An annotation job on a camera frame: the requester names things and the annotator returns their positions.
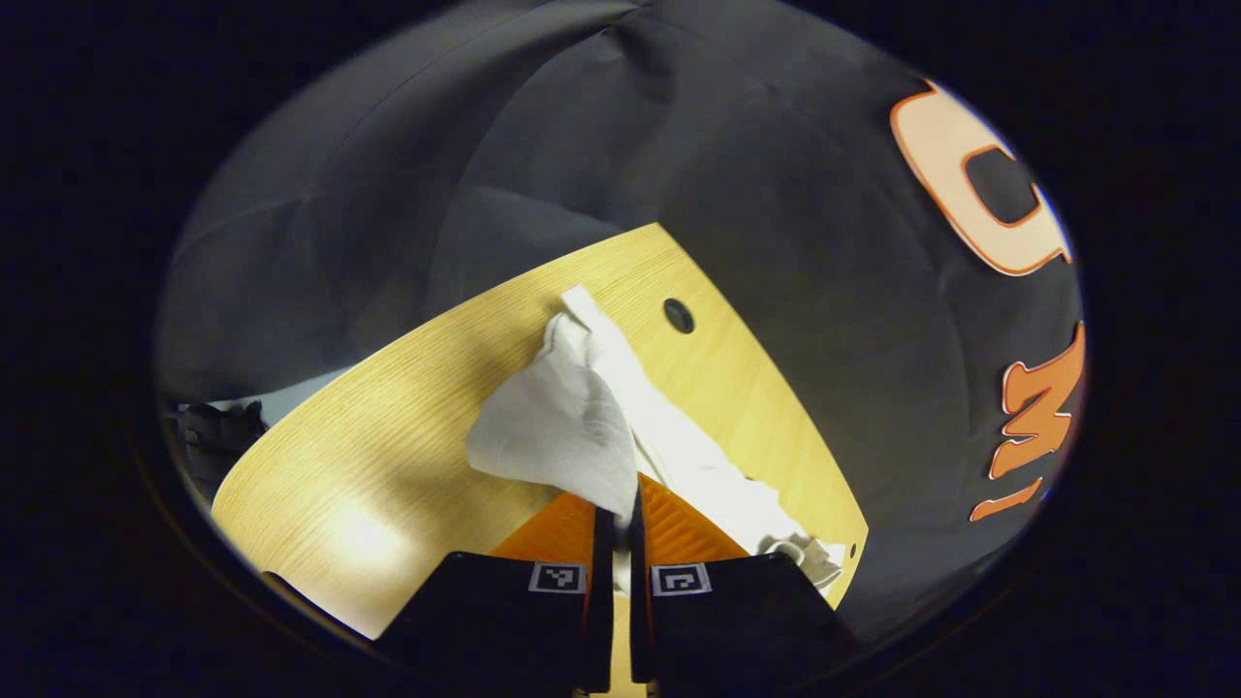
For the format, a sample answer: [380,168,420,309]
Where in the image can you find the white jeans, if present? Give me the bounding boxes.
[465,284,847,594]

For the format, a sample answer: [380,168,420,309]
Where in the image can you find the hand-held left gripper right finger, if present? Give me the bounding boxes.
[628,473,861,685]

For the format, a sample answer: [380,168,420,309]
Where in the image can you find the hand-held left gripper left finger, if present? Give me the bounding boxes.
[374,492,616,694]

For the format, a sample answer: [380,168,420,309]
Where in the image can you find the black backdrop cloth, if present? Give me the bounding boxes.
[155,0,1089,641]

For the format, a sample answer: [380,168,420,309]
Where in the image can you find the dark cloth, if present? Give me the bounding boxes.
[177,398,270,507]

